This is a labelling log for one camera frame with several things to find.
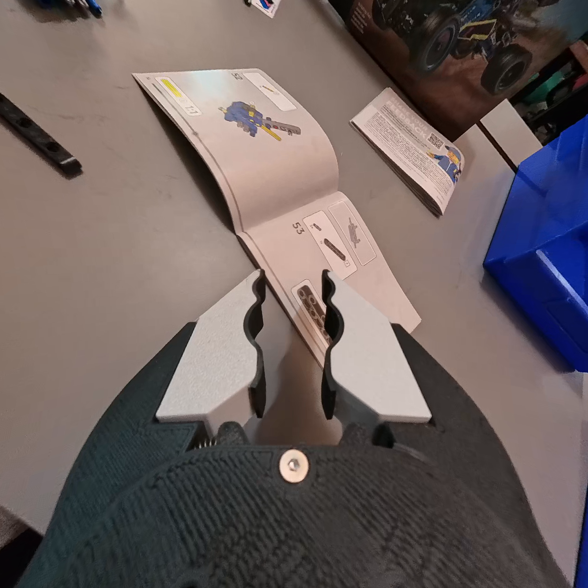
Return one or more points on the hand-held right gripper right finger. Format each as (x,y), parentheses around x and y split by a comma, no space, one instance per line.
(381,367)

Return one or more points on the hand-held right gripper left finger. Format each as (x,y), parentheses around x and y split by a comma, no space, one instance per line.
(206,367)

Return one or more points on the black toy beam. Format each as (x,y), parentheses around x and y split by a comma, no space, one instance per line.
(41,138)

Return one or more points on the toy set box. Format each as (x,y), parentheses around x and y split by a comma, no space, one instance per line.
(436,69)

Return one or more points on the blue plastic bin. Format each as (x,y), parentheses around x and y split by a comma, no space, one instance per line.
(542,229)

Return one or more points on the open instruction booklet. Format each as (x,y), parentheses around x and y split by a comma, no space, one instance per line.
(275,160)

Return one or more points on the thick printed leaflet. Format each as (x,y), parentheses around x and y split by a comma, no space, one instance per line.
(404,138)

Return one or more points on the sticker sheet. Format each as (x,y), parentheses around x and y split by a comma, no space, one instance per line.
(268,7)

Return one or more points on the pile of loose toy pieces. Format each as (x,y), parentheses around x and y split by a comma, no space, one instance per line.
(94,7)

